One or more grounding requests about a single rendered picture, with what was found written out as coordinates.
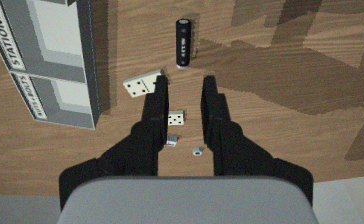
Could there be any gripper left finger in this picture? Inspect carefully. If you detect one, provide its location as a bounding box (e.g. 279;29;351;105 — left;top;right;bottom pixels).
58;75;169;212

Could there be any black battery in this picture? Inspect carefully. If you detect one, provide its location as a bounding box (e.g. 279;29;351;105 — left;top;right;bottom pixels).
176;19;191;69

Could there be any grey hex nut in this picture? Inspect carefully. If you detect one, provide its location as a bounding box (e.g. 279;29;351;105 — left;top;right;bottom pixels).
193;147;202;155

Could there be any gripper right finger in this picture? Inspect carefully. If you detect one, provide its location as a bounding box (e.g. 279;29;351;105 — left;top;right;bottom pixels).
200;76;313;208

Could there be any grey open-top bin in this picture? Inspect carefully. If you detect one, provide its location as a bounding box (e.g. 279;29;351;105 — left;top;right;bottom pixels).
0;0;101;130

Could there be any white domino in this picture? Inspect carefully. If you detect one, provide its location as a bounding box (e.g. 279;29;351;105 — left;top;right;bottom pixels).
168;111;184;125
123;69;163;97

